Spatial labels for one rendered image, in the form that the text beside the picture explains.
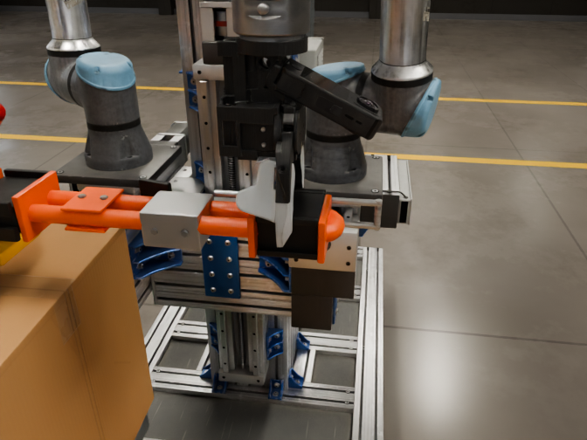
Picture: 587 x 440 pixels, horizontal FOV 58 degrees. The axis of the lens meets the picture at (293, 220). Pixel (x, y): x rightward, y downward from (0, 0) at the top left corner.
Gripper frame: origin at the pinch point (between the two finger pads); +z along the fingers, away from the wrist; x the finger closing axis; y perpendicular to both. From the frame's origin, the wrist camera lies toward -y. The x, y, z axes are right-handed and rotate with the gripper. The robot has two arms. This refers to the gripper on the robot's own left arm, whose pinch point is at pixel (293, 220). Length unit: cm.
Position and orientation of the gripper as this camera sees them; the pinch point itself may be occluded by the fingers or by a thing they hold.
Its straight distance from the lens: 60.9
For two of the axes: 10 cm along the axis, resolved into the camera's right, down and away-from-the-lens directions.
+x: -1.5, 4.5, -8.8
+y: -9.9, -0.7, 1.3
